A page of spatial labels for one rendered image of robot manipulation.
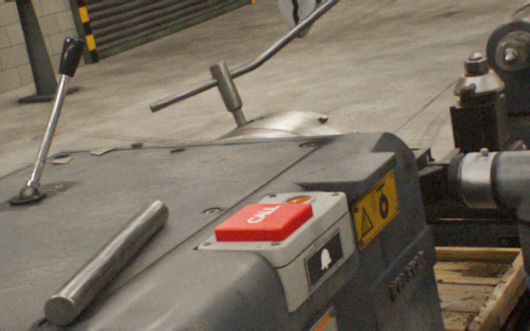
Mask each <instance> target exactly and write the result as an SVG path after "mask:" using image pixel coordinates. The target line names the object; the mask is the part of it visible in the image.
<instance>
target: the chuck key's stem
mask: <svg viewBox="0 0 530 331"><path fill-rule="evenodd" d="M209 71H210V73H211V74H212V77H213V78H215V79H216V80H217V81H218V85H217V88H218V90H219V93H220V95H221V97H222V99H223V102H224V105H225V107H226V109H227V110H228V111H230V112H231V114H232V116H233V118H234V121H235V123H236V125H237V128H240V127H243V126H245V125H247V124H248V123H247V120H246V118H245V116H244V113H243V111H242V107H243V103H242V101H241V98H240V96H239V94H238V92H237V89H236V86H235V84H234V82H233V80H232V79H231V78H230V73H229V70H228V68H227V64H226V62H225V60H222V61H220V62H217V63H215V64H214V65H211V66H209Z"/></svg>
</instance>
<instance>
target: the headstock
mask: <svg viewBox="0 0 530 331"><path fill-rule="evenodd" d="M109 148H112V149H113V148H114V149H116V150H110V151H106V152H105V153H103V154H102V155H101V156H99V155H98V156H97V155H95V156H93V154H91V153H89V151H94V150H97V149H109ZM390 151H392V152H394V153H395V155H396V160H397V165H396V166H395V167H394V168H393V169H392V170H391V171H390V172H389V173H388V174H387V175H386V176H384V177H383V179H381V180H380V181H379V182H377V183H376V184H375V185H374V186H373V187H372V188H370V189H369V190H368V191H367V192H366V193H364V194H363V195H361V196H360V197H358V198H357V199H355V200H354V201H351V202H350V203H348V210H349V214H350V224H351V228H352V234H353V239H354V244H355V252H354V253H353V254H352V255H351V256H350V257H349V258H348V259H347V260H345V261H344V262H343V263H342V264H341V265H340V266H339V267H338V268H337V269H336V270H335V271H334V272H333V274H332V275H331V276H330V277H329V278H328V279H327V280H326V281H324V282H323V283H322V284H321V285H320V286H319V287H318V288H317V289H316V290H315V291H314V292H313V293H312V294H311V295H310V296H308V298H307V299H306V300H305V301H304V302H303V303H302V304H301V305H300V306H299V307H298V308H297V309H296V310H294V311H293V312H291V313H288V312H287V307H286V298H285V293H284V289H283V286H282V284H281V281H280V279H279V276H278V274H277V271H276V270H275V269H274V267H273V266H272V265H271V263H270V262H269V261H267V260H266V259H265V258H264V257H263V256H261V255H259V254H258V253H256V252H254V251H251V250H198V247H199V245H200V244H202V243H203V242H204V241H205V240H207V239H208V238H209V237H211V236H212V235H214V234H215V228H216V227H217V226H218V225H220V224H221V223H223V222H226V221H227V220H229V218H230V217H231V216H233V215H234V214H235V213H237V212H238V211H239V210H241V209H242V208H244V207H245V206H247V205H249V204H255V203H257V202H258V201H260V200H261V199H263V198H264V197H266V196H268V195H271V194H307V193H324V192H319V191H316V192H307V190H305V189H304V188H302V187H300V186H298V185H296V184H294V183H292V181H294V180H296V179H298V178H300V177H302V176H308V175H310V174H313V173H318V172H321V171H325V170H327V169H328V168H330V167H331V166H332V165H333V164H334V163H336V162H337V161H338V160H340V159H341V158H343V157H344V156H345V154H355V153H375V152H390ZM64 158H72V159H71V160H70V161H69V163H66V164H63V165H62V164H59V163H58V164H57V163H51V162H52V161H54V160H58V159H64ZM34 163H35V162H34ZM34 163H32V164H29V165H27V166H25V167H22V168H20V169H18V170H16V171H15V172H11V173H8V174H6V175H4V176H3V177H0V331H445V327H444V321H443V318H442V310H441V303H440V297H439V294H438V292H437V285H436V280H435V268H434V266H435V265H436V263H437V260H436V254H435V243H434V237H433V230H432V226H431V225H430V224H427V222H426V217H425V213H424V211H423V205H422V199H421V193H420V182H419V177H418V172H417V165H416V159H415V155H414V153H413V152H412V151H410V149H409V148H408V147H407V146H406V144H405V143H404V142H403V141H402V140H401V139H400V138H399V137H397V136H396V135H394V134H392V133H390V132H388V131H374V132H358V133H343V134H328V135H313V136H298V137H269V138H254V139H239V140H224V141H209V142H194V143H179V144H149V145H141V146H140V147H139V146H137V147H136V146H135V147H134V146H132V147H131V146H118V147H103V148H97V147H87V148H71V149H63V150H61V151H58V152H55V153H54V154H52V155H50V156H48V157H47V159H46V163H45V167H44V170H43V172H42V176H41V179H40V183H41V187H40V188H39V189H38V190H39V191H43V192H47V197H46V198H44V199H42V200H39V201H35V202H32V203H26V204H21V205H11V204H10V203H9V199H10V198H12V197H15V196H17V195H18V194H19V191H20V190H21V189H22V188H23V187H26V181H27V180H30V177H31V174H32V168H33V166H34ZM149 201H161V202H162V203H165V204H166V206H167V208H168V210H169V216H168V219H167V221H166V222H165V223H164V224H163V225H162V226H161V227H160V228H159V230H158V231H157V232H156V233H155V234H154V235H153V236H152V237H151V238H150V239H149V240H148V241H147V242H146V243H145V244H144V245H143V247H142V248H141V249H140V250H139V251H138V252H137V253H136V254H135V255H134V257H133V258H132V259H131V260H130V261H129V262H128V263H127V264H126V265H125V267H124V268H123V269H122V270H121V271H120V272H119V273H118V274H117V275H116V276H115V277H114V278H113V279H112V280H111V281H110V282H109V283H108V284H107V286H106V287H105V288H104V289H103V290H102V291H101V292H100V293H99V294H98V296H97V297H96V298H94V299H93V300H92V301H91V302H90V303H89V304H88V306H87V307H86V309H85V310H84V311H83V312H82V313H80V314H79V316H78V317H77V318H76V319H75V320H74V321H73V322H72V324H71V325H67V326H65V327H61V326H57V325H54V324H53V323H51V322H50V321H49V320H48V319H47V318H46V316H45V314H44V311H45V303H46V301H47V300H48V299H49V298H51V297H52V296H53V294H54V293H55V292H56V291H57V290H58V289H59V288H60V287H62V286H63V285H64V284H65V283H66V282H67V281H68V280H69V279H70V278H71V277H72V276H73V275H74V274H75V273H76V272H77V271H78V270H79V269H80V268H81V267H82V266H83V265H84V264H85V263H86V262H87V261H88V260H89V259H90V258H91V257H92V256H94V254H95V253H96V252H97V251H99V249H101V248H102V246H103V245H104V244H106V242H108V241H109V239H110V238H111V237H113V235H115V234H116V232H117V231H118V230H120V228H122V227H123V226H124V224H125V223H127V221H129V220H130V219H131V218H132V216H134V215H135V214H136V213H137V212H138V211H139V210H140V209H141V208H142V207H144V206H145V205H146V204H147V203H148V202H149Z"/></svg>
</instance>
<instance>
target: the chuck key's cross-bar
mask: <svg viewBox="0 0 530 331"><path fill-rule="evenodd" d="M340 1H341V0H325V1H324V2H323V3H322V4H320V5H319V7H317V8H316V9H315V10H314V11H313V12H312V13H311V14H310V15H308V16H307V17H306V18H304V19H303V20H302V21H301V22H299V23H298V24H297V25H296V26H295V27H294V28H293V29H291V30H290V31H289V32H287V33H286V34H285V35H284V36H282V37H281V38H280V39H279V40H278V41H277V42H276V43H274V44H273V45H272V46H270V47H269V48H266V49H265V50H264V51H263V52H262V53H261V54H260V55H258V56H257V57H256V58H255V59H253V60H252V61H250V62H248V63H246V64H243V65H242V66H240V67H236V68H234V69H231V70H230V71H229V73H230V78H231V79H232V80H234V79H236V78H238V77H240V76H242V75H245V74H248V73H250V72H252V71H253V70H255V69H257V68H258V67H260V66H261V65H263V64H264V63H265V62H266V61H268V60H269V59H270V58H271V57H272V56H273V55H274V54H276V53H277V52H278V51H279V50H280V49H281V48H282V47H284V46H286V45H288V44H289V43H290V42H291V41H293V40H294V39H295V38H297V37H298V36H299V35H300V34H302V33H303V32H304V31H305V30H306V29H307V28H308V27H310V26H311V24H313V23H314V22H315V21H316V20H317V19H318V18H319V17H320V16H322V15H323V14H324V13H325V12H327V11H328V10H329V9H331V8H332V7H333V6H334V5H336V4H337V3H338V2H340ZM217 85H218V81H217V80H216V79H215V78H212V79H209V80H205V81H203V82H201V83H198V84H196V85H194V86H192V87H190V88H186V89H184V90H182V91H180V92H178V93H175V94H174V95H170V96H168V97H167V98H164V99H160V100H157V101H156V102H152V103H150V105H149V107H150V110H151V112H153V113H154V112H157V111H159V110H161V109H164V108H166V107H169V106H171V105H173V104H175V103H179V102H182V101H185V100H186V99H188V98H191V97H193V96H195V95H198V94H200V93H203V92H205V91H206V90H209V89H211V88H214V87H216V86H217Z"/></svg>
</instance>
